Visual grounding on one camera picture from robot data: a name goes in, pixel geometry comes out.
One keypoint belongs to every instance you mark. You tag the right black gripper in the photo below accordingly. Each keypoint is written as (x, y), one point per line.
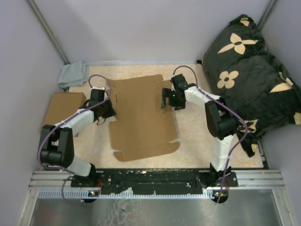
(168, 93)

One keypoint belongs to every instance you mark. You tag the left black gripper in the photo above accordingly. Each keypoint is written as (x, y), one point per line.
(111, 112)

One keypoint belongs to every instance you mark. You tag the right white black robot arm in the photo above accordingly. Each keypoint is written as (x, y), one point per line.
(220, 119)

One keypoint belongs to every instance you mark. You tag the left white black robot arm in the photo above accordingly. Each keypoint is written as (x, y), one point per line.
(56, 147)

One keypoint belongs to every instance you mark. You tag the folded brown cardboard box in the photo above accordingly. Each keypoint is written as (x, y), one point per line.
(62, 106)

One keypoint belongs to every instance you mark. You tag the grey folded cloth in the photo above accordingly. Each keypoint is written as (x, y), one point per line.
(73, 75)

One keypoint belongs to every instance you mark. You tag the black floral plush pillow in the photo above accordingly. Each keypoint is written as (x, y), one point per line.
(265, 96)

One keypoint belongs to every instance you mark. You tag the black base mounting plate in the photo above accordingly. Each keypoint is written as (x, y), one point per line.
(154, 182)

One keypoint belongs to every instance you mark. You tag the left aluminium corner post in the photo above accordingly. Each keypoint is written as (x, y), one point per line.
(48, 31)

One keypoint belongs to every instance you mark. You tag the aluminium corner post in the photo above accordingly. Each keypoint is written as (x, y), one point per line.
(267, 13)
(48, 31)

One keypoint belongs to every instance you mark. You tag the aluminium frame rail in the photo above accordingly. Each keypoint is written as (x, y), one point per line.
(156, 197)

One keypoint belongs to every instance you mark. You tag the right aluminium corner post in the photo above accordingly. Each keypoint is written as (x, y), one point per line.
(267, 13)

